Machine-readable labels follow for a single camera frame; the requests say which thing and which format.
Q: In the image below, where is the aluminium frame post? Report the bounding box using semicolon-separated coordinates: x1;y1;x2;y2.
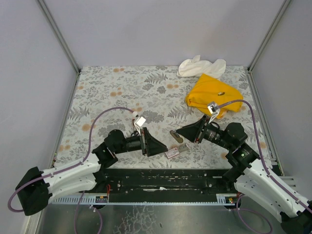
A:
247;0;293;73
36;0;81;74

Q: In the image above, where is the red white staple box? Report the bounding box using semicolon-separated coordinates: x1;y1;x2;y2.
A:
165;147;180;159

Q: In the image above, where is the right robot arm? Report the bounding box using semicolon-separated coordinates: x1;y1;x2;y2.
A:
176;116;312;234

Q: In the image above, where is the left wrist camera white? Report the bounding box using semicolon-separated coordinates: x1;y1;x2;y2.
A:
132;111;146;135

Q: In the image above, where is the white cloth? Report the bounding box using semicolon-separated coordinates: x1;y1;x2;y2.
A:
176;55;226;78

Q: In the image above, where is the white slotted cable duct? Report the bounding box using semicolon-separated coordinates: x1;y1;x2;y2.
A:
52;191;236;205

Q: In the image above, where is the left floor purple cable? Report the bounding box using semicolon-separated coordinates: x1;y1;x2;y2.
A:
73;189;104;234

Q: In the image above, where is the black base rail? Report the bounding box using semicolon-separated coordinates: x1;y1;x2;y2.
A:
88;169;237;195

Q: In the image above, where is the left aluminium frame post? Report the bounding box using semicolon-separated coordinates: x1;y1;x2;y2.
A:
36;0;81;74

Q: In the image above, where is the floor purple cable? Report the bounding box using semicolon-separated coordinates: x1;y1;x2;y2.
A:
73;189;104;234
231;194;273;234

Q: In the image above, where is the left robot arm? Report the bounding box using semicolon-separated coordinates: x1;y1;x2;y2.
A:
15;127;168;216

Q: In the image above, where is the floral table mat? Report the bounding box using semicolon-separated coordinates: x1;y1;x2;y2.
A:
53;66;278;169

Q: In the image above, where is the yellow cloth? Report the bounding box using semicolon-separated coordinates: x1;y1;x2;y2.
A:
185;74;243;116

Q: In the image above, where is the right floor purple cable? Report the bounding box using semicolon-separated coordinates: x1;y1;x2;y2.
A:
231;194;273;234

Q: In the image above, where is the right aluminium frame post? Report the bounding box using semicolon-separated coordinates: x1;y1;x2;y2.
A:
247;0;293;73

